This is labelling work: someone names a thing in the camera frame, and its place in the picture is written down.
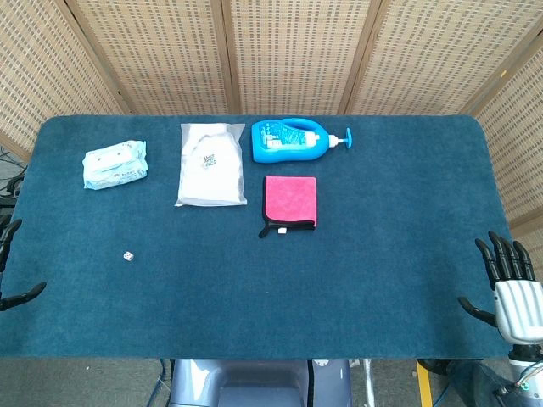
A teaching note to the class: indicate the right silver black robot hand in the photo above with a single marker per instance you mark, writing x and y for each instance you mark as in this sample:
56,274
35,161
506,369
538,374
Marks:
511,292

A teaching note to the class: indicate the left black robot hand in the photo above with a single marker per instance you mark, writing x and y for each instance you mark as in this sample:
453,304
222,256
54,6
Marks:
8,241

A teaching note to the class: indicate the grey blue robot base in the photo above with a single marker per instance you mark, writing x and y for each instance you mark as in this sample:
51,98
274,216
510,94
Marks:
259,383

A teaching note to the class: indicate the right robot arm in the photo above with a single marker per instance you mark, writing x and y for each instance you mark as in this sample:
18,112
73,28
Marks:
526,373

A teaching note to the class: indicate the small white die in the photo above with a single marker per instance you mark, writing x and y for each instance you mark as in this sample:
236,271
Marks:
128,256

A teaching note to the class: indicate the yellow floor tape strip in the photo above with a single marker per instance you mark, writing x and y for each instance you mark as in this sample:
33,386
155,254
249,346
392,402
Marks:
424,383

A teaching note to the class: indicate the light blue wet wipes pack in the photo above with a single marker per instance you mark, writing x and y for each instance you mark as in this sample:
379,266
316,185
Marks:
115,165

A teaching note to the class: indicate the white clear plastic bag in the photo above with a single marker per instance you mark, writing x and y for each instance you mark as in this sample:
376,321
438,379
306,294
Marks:
211,165

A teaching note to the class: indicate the pink cloth with black trim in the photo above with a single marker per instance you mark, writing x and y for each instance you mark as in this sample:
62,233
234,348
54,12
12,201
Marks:
290,201

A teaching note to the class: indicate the dark teal table mat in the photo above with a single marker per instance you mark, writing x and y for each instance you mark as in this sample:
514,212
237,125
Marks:
263,271

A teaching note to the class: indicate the blue pump bottle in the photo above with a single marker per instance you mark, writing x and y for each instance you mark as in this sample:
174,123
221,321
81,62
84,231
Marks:
288,142

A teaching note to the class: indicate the woven bamboo folding screen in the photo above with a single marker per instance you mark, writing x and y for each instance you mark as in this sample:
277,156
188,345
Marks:
297,51

